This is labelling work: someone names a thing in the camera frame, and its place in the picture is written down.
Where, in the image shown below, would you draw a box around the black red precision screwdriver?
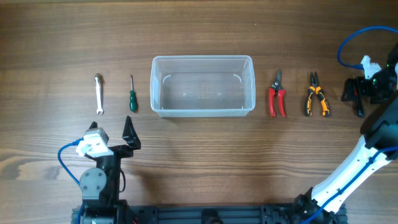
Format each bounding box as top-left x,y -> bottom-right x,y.
354,89 -> 364,117

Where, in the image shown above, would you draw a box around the orange black needle-nose pliers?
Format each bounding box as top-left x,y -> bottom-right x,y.
304,72 -> 330,116

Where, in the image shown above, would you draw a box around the red handled cutting pliers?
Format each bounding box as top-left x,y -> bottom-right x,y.
268,70 -> 286,118

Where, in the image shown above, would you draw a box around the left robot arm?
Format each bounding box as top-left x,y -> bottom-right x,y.
71,116 -> 141,224

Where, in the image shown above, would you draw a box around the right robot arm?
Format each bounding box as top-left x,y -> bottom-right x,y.
287,47 -> 397,223

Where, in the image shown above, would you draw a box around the clear plastic container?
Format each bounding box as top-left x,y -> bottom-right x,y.
150,55 -> 256,118

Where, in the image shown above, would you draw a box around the small silver wrench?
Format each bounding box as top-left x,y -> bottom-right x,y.
95,73 -> 104,115

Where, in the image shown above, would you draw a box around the green handled screwdriver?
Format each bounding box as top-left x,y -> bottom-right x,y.
129,75 -> 137,113

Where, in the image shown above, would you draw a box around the blue left camera cable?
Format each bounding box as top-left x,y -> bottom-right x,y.
57,138 -> 85,224

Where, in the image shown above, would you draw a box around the blue camera cable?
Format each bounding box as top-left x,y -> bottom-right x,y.
300,25 -> 398,224
57,138 -> 85,224

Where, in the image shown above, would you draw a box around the blue right camera cable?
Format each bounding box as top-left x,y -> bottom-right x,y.
300,25 -> 398,224

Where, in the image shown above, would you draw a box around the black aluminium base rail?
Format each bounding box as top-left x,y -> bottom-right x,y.
71,203 -> 347,224

